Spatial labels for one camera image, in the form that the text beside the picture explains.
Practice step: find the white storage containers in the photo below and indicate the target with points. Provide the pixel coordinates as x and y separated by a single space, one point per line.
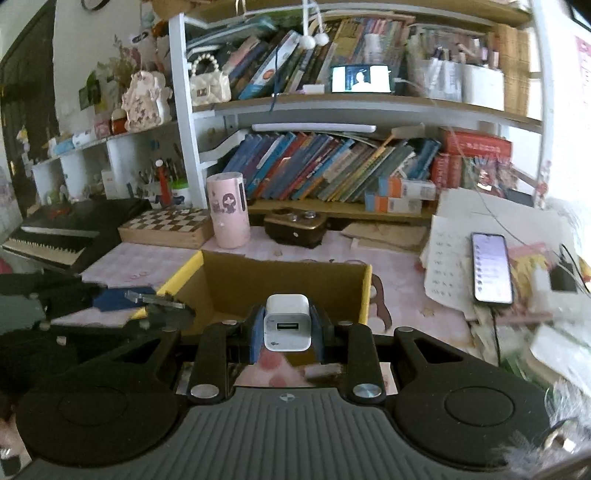
480 85

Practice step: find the dark brown wooden box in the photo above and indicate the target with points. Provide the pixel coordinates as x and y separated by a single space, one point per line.
295 233

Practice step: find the red book box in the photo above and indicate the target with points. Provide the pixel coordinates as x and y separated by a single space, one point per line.
475 147

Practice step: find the orange and white boxes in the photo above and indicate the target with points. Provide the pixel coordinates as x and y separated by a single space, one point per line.
401 194

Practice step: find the shelf phone playing video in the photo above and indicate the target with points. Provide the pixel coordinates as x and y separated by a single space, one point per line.
362 78

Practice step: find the pink checked tablecloth desktop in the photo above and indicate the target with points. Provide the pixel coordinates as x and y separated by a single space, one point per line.
406 286

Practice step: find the pink wall poster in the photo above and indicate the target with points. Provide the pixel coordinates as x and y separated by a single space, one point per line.
584 60

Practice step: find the white hanging pompom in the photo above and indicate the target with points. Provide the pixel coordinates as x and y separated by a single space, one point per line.
307 41
322 39

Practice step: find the white bookshelf frame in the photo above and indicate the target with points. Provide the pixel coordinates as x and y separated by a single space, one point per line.
184 92

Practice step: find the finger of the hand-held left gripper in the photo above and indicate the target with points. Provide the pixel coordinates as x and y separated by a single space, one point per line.
171 316
115 299

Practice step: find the short row of colourful books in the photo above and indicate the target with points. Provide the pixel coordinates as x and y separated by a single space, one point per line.
286 60

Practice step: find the blue tissue pack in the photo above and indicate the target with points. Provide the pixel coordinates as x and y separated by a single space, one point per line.
63 146

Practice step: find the doll in floral dress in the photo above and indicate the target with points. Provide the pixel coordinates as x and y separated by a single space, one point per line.
145 101

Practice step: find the red round jar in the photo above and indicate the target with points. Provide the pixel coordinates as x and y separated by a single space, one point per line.
117 123

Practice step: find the green lid jar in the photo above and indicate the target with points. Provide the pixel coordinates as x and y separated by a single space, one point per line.
181 194

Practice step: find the white quilted handbag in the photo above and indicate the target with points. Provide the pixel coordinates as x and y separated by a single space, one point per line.
210 90

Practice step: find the wooden chess board box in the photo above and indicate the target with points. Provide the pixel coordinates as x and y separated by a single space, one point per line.
161 226

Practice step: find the red tassel ornament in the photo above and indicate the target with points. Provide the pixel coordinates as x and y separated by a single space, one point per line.
163 184

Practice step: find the pink cylinder container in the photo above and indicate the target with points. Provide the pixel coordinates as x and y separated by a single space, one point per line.
228 217

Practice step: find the black electronic keyboard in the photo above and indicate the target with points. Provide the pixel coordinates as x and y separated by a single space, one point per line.
92 221

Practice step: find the black wall clock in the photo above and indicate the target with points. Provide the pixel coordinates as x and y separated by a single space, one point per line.
94 3

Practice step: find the yellow cardboard box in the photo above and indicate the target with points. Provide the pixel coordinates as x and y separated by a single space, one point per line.
286 277

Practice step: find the white cubby shelf unit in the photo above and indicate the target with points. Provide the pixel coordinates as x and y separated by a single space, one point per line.
120 152

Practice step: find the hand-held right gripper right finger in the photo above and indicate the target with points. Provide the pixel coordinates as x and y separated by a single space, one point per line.
319 337

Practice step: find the white usb charger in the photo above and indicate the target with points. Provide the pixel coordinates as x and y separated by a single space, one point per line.
286 318

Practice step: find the long row of leaning books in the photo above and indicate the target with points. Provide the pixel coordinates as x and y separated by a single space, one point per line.
314 166

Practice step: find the black power adapter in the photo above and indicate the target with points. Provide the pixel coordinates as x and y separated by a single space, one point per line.
563 278

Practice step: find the white box with red label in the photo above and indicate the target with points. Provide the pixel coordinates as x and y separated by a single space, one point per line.
108 183

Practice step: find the pen holder with pens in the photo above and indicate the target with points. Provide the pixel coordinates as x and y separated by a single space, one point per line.
150 189

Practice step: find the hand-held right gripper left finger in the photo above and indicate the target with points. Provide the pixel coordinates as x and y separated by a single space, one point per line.
256 337

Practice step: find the smartphone with lit screen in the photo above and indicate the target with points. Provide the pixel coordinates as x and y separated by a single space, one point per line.
491 267

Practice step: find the white printed paper sheets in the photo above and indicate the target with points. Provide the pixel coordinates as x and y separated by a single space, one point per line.
448 258

